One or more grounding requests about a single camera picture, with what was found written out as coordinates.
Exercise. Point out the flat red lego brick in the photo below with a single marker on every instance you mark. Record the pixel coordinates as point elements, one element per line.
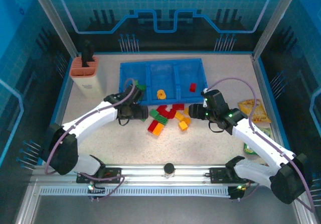
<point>178,106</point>

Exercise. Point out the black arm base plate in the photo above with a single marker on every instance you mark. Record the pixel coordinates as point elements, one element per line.
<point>113,173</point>
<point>217,175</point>

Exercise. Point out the aluminium frame post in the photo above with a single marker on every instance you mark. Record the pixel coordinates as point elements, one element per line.
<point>276,20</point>
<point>52,20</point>

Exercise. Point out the black controller box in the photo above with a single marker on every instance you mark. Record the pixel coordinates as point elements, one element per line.
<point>96,192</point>
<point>235,192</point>

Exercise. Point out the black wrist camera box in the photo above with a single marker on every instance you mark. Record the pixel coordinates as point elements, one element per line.
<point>215,98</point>
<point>134,93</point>

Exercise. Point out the blue three-compartment plastic bin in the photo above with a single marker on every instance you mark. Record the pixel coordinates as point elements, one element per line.
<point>163,75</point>

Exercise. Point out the yellow lego brick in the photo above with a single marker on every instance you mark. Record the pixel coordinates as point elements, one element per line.
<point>183,126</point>
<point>179,116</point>
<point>186,111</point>

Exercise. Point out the green lego brick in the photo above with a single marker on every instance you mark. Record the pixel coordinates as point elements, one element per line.
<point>144,119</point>
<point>153,113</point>
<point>161,119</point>
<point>141,87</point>

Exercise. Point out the cream knife holder pink top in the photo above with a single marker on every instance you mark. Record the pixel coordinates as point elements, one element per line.
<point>89,83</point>

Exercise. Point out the orange lego brick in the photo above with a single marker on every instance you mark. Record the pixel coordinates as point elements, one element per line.
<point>158,129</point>
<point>187,120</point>

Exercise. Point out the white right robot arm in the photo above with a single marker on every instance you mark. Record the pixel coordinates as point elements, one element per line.
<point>263,141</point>

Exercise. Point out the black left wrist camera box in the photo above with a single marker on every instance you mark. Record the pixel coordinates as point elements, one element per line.
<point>134,93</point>

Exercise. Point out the black round knob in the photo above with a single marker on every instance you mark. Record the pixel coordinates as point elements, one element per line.
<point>168,168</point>

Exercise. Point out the yellow round lego piece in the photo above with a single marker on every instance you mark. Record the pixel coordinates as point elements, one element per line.
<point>161,95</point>

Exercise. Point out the green snack bag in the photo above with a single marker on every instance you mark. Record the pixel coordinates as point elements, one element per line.
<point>249,148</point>

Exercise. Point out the aluminium mounting rail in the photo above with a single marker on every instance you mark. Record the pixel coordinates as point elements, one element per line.
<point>145,170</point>

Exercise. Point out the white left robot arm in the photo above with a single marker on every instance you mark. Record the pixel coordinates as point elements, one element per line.
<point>87,118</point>

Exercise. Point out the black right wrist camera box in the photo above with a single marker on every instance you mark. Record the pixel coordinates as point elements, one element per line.
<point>215,98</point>

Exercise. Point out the yellow snack bag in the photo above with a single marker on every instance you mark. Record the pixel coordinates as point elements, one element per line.
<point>262,114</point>

